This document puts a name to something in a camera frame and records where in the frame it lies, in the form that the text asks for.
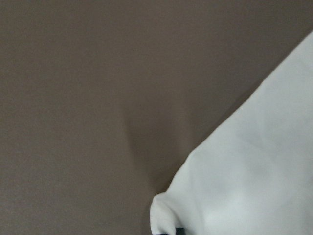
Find cream long-sleeve cat shirt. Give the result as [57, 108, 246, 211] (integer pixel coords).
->
[150, 34, 313, 235]

